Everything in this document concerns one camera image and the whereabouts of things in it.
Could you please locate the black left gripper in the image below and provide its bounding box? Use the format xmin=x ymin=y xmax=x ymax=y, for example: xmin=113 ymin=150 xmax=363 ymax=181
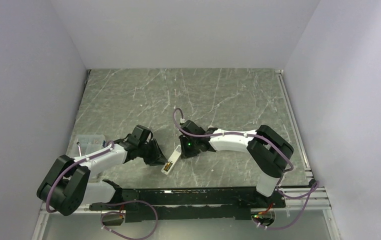
xmin=138 ymin=138 xmax=168 ymax=167

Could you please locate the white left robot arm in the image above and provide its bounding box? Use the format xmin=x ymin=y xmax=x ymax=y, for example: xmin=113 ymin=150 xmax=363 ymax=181
xmin=36 ymin=125 xmax=167 ymax=216

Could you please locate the clear plastic storage box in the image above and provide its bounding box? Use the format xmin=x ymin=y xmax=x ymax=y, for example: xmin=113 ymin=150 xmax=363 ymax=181
xmin=70 ymin=134 xmax=106 ymax=157

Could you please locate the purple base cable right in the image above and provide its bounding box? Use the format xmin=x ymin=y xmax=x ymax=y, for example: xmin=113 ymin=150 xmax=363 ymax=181
xmin=252 ymin=180 xmax=321 ymax=231

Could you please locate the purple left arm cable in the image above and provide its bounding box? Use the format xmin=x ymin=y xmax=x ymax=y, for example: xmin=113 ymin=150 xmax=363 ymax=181
xmin=45 ymin=140 xmax=116 ymax=214

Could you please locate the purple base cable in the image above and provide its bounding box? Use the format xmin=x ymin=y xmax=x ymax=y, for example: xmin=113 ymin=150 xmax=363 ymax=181
xmin=100 ymin=198 xmax=160 ymax=240
xmin=252 ymin=180 xmax=321 ymax=231

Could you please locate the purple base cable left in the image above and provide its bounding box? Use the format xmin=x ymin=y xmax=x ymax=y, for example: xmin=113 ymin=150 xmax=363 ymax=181
xmin=100 ymin=198 xmax=160 ymax=240

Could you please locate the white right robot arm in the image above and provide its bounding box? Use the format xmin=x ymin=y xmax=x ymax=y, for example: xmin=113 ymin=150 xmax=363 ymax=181
xmin=177 ymin=118 xmax=294 ymax=208

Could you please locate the orange AAA battery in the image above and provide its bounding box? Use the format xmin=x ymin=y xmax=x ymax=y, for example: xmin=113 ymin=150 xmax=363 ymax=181
xmin=163 ymin=162 xmax=173 ymax=173

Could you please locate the silver wrench in box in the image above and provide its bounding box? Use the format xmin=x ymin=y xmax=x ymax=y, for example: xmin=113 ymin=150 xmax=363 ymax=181
xmin=76 ymin=141 xmax=82 ymax=157

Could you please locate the white remote control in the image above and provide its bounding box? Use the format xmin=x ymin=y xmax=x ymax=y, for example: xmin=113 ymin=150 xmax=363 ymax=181
xmin=161 ymin=144 xmax=182 ymax=176

